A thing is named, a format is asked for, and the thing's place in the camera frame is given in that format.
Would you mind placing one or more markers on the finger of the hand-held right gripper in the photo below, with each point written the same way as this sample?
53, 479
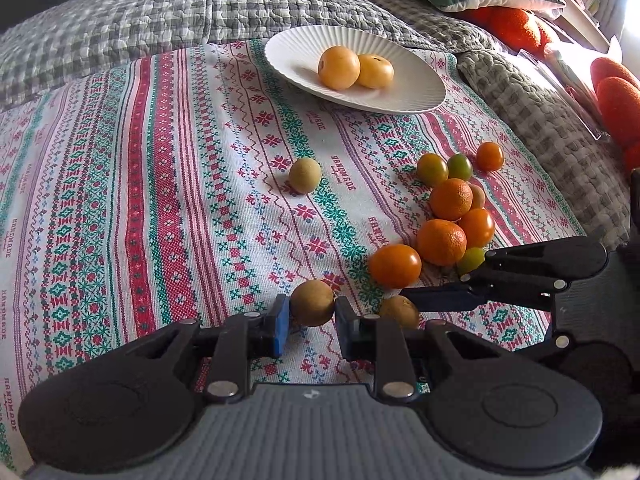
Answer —
525, 265

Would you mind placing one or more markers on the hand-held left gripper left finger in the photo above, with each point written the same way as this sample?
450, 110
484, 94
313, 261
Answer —
279, 327

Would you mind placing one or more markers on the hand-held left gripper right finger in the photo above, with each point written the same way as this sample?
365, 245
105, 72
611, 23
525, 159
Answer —
345, 330

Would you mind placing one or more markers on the yellow green tomato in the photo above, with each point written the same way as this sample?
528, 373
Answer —
471, 260

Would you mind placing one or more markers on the large orange tomato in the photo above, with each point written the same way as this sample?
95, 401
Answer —
395, 265

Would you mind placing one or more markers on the small peach longan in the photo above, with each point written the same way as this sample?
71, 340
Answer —
479, 196

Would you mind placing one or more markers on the orange mandarin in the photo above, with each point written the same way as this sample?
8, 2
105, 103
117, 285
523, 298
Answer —
441, 241
450, 199

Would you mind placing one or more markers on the white ribbed plate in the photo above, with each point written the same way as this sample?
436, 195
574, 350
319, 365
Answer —
405, 91

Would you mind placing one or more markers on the small orange tomato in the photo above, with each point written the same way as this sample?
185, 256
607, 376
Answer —
490, 156

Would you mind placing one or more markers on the orange green tomato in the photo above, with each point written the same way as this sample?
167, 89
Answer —
432, 169

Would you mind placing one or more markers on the grey waffle blanket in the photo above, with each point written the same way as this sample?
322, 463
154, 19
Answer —
540, 130

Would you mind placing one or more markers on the red green patterned cloth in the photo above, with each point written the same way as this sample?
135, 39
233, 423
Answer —
150, 210

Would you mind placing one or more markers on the orange plush toy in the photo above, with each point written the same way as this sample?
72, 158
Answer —
620, 105
515, 27

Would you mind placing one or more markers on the clear plastic bag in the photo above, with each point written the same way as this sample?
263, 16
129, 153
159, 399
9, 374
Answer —
575, 75

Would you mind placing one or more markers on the flat yellow persimmon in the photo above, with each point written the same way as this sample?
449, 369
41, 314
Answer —
377, 71

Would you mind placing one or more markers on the round yellow persimmon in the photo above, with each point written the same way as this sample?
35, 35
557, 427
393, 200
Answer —
338, 67

